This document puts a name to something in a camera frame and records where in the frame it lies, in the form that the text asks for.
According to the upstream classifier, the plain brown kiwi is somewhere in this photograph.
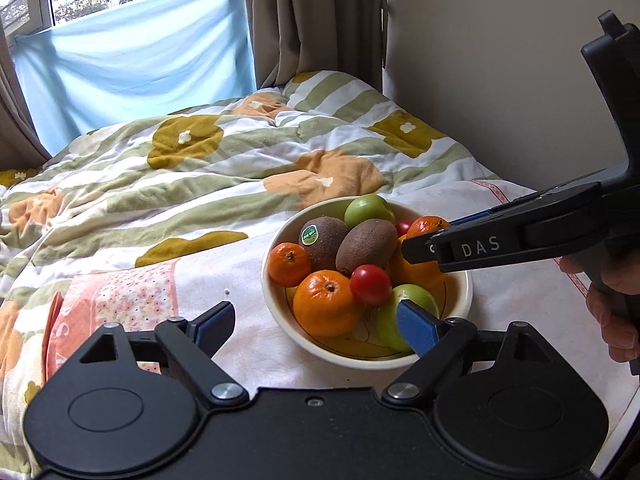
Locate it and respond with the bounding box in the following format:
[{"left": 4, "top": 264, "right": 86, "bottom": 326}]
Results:
[{"left": 335, "top": 219, "right": 398, "bottom": 277}]

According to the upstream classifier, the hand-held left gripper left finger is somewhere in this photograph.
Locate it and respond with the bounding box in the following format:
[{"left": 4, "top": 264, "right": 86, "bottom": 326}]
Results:
[{"left": 80, "top": 301, "right": 251, "bottom": 408}]

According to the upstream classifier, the brown kiwi with sticker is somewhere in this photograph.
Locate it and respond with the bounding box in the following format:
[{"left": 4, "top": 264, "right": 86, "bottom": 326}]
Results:
[{"left": 299, "top": 216, "right": 351, "bottom": 273}]

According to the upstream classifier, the cream bowl with duck print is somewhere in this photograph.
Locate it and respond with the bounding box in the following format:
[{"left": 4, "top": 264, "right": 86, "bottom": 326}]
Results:
[{"left": 262, "top": 196, "right": 474, "bottom": 371}]

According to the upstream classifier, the green striped flower quilt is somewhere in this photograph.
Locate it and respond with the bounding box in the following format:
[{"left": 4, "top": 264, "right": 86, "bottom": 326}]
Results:
[{"left": 0, "top": 70, "right": 501, "bottom": 461}]

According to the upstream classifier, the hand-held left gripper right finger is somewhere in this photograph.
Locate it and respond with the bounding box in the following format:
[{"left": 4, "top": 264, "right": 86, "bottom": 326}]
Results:
[{"left": 382, "top": 299, "right": 561, "bottom": 403}]

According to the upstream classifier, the small green apple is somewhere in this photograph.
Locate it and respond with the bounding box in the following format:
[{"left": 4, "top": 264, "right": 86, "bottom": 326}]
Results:
[{"left": 343, "top": 195, "right": 396, "bottom": 228}]

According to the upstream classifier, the large green apple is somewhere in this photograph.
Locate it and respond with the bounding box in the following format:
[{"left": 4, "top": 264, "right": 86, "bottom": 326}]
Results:
[{"left": 376, "top": 284, "right": 441, "bottom": 353}]

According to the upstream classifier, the wide beige curtain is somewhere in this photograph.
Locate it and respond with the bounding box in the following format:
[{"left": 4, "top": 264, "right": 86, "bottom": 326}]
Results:
[{"left": 240, "top": 0, "right": 388, "bottom": 93}]

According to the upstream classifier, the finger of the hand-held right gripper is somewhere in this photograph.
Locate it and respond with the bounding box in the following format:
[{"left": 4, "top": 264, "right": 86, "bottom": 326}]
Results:
[
  {"left": 449, "top": 182, "right": 603, "bottom": 228},
  {"left": 401, "top": 224, "right": 453, "bottom": 265}
]

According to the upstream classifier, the narrow brown curtain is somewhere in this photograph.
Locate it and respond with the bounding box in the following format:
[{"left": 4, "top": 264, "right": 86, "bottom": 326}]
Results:
[{"left": 0, "top": 25, "right": 51, "bottom": 171}]

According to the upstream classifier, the large orange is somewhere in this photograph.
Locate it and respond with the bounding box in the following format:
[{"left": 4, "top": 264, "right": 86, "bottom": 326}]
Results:
[
  {"left": 292, "top": 269, "right": 365, "bottom": 338},
  {"left": 390, "top": 235, "right": 448, "bottom": 306}
]

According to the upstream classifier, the small tangerine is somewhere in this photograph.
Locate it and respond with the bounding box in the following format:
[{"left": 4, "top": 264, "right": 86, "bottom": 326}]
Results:
[
  {"left": 406, "top": 215, "right": 451, "bottom": 240},
  {"left": 267, "top": 242, "right": 312, "bottom": 288}
]

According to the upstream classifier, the light blue cloth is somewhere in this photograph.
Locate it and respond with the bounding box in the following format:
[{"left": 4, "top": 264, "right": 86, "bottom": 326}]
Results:
[{"left": 12, "top": 0, "right": 258, "bottom": 158}]

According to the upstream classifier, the pink floral tablecloth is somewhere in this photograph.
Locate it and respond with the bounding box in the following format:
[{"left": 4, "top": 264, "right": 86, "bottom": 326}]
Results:
[{"left": 42, "top": 177, "right": 640, "bottom": 476}]

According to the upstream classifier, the person's right hand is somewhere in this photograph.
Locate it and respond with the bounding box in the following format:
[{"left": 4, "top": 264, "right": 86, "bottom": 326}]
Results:
[{"left": 559, "top": 255, "right": 640, "bottom": 363}]

